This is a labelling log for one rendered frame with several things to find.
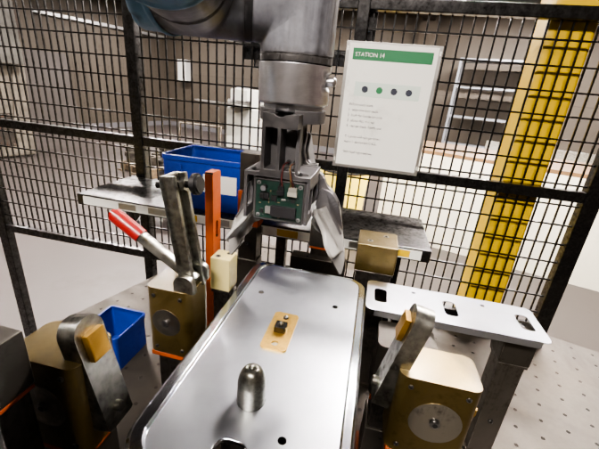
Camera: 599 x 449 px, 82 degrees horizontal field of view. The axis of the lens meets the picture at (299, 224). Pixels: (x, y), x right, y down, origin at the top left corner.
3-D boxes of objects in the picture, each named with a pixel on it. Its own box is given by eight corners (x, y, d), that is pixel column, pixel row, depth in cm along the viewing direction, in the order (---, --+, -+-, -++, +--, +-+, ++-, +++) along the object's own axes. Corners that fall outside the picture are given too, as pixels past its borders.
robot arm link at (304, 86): (271, 64, 40) (341, 69, 39) (269, 106, 42) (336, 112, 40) (249, 59, 33) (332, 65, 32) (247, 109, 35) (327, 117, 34)
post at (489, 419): (490, 461, 67) (541, 339, 56) (463, 453, 68) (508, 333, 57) (483, 436, 71) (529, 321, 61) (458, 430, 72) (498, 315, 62)
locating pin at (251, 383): (258, 425, 38) (262, 379, 36) (232, 418, 39) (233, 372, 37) (267, 402, 41) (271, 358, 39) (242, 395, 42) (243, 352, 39)
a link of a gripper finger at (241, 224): (199, 254, 43) (241, 203, 39) (219, 235, 48) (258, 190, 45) (217, 270, 43) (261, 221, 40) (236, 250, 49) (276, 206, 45)
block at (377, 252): (369, 389, 80) (398, 248, 67) (335, 380, 82) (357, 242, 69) (371, 364, 88) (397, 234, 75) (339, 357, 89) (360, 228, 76)
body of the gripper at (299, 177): (240, 221, 38) (242, 106, 34) (265, 200, 46) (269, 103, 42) (307, 232, 37) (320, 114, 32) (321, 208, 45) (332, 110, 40)
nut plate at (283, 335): (285, 353, 47) (286, 346, 46) (258, 346, 48) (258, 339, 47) (299, 317, 55) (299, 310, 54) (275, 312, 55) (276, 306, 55)
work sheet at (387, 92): (416, 175, 92) (444, 46, 81) (332, 165, 96) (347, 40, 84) (415, 175, 94) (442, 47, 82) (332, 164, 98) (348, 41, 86)
